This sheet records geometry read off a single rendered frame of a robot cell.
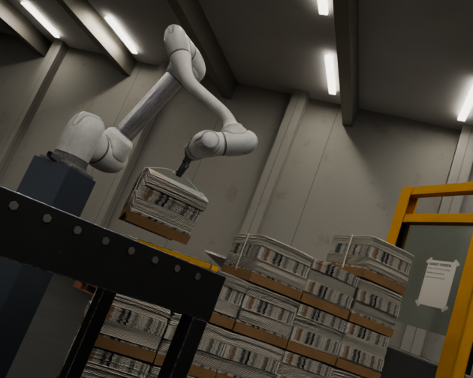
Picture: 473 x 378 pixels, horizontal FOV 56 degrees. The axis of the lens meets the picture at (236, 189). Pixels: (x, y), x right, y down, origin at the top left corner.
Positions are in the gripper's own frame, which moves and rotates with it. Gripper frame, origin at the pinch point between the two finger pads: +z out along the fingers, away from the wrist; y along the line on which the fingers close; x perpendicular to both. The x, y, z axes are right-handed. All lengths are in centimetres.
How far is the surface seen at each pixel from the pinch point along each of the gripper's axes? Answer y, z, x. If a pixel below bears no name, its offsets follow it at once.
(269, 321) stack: 56, -13, 64
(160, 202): 26.5, -16.7, -4.5
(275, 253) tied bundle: 26, -16, 55
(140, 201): 29.5, -15.3, -12.3
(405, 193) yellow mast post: -60, 29, 157
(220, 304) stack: 57, -14, 39
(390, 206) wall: -234, 425, 464
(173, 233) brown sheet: 36.2, -13.3, 6.6
